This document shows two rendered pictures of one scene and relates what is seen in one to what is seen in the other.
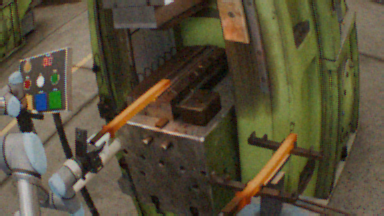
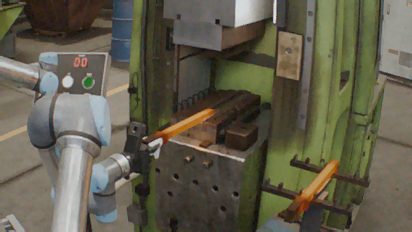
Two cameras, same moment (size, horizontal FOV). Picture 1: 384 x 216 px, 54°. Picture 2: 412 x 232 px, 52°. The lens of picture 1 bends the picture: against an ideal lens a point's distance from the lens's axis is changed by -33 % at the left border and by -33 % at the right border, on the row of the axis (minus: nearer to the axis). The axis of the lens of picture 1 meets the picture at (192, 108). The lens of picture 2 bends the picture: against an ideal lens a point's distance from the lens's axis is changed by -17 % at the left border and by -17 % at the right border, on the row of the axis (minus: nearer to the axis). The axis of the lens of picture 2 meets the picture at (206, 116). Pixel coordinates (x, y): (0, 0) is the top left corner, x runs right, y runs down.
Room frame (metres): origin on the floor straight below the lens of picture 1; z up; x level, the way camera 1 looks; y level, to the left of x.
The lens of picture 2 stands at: (-0.10, 0.36, 1.68)
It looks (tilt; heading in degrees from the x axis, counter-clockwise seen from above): 21 degrees down; 351
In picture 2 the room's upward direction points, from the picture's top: 3 degrees clockwise
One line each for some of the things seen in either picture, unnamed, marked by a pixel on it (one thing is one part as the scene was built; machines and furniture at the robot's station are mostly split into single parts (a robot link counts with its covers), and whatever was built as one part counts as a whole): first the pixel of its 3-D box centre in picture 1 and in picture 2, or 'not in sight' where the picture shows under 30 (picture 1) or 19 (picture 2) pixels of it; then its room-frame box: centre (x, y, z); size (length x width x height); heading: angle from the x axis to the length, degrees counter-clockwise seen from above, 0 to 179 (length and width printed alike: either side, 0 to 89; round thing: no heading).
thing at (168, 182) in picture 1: (204, 138); (227, 171); (1.77, -0.03, 0.69); 0.56 x 0.38 x 0.45; 144
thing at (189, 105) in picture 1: (201, 107); (241, 135); (1.57, -0.03, 0.95); 0.12 x 0.08 x 0.06; 144
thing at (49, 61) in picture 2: (16, 86); (47, 68); (1.51, 0.70, 1.23); 0.09 x 0.08 x 0.11; 133
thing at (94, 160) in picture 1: (85, 161); (133, 159); (1.28, 0.37, 1.00); 0.12 x 0.08 x 0.09; 144
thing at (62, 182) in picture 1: (62, 182); (102, 176); (1.15, 0.47, 1.00); 0.11 x 0.08 x 0.09; 144
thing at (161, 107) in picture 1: (179, 76); (218, 111); (1.80, 0.02, 0.96); 0.42 x 0.20 x 0.09; 144
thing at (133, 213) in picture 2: (129, 186); (138, 214); (1.93, 0.37, 0.36); 0.09 x 0.07 x 0.12; 54
